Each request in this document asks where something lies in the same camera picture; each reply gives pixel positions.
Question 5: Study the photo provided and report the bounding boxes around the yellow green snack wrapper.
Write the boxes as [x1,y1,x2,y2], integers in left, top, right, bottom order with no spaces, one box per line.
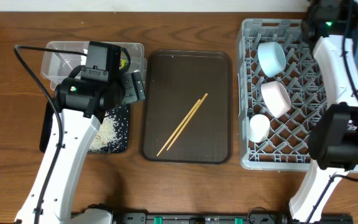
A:
[120,59,128,70]

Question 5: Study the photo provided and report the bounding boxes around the wooden chopstick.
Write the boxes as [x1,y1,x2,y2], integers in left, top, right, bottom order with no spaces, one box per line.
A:
[156,99,201,157]
[167,93,208,151]

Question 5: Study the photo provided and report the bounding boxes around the light blue bowl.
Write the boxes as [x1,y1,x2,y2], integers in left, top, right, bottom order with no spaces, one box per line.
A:
[257,42,286,78]

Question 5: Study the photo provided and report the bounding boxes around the white bowl with food scraps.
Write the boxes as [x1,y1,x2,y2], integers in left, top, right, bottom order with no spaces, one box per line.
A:
[260,81,291,118]

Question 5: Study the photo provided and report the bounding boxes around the white cup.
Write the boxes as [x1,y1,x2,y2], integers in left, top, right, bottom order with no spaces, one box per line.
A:
[249,114,270,143]

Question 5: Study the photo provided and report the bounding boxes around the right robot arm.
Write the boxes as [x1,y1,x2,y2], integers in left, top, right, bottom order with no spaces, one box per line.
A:
[289,0,358,223]

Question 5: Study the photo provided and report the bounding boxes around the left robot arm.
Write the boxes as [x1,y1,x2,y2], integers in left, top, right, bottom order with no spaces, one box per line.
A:
[15,106,129,224]

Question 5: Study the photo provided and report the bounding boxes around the spilled rice food waste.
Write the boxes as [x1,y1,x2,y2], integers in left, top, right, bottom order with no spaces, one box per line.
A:
[88,105,130,154]

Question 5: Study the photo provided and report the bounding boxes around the grey dishwasher rack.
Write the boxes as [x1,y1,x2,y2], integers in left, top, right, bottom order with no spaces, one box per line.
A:
[236,19,327,171]

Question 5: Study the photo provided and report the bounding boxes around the black plastic tray bin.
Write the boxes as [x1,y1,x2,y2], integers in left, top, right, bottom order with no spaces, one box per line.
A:
[39,103,130,154]

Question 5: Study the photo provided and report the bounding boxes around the dark brown serving tray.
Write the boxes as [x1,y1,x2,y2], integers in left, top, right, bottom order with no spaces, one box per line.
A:
[140,50,232,164]

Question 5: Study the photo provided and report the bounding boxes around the clear plastic bin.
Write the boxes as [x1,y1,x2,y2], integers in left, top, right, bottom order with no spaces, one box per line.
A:
[41,41,147,90]

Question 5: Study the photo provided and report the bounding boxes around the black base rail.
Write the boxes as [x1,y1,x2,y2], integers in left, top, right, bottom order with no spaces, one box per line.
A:
[73,205,354,224]

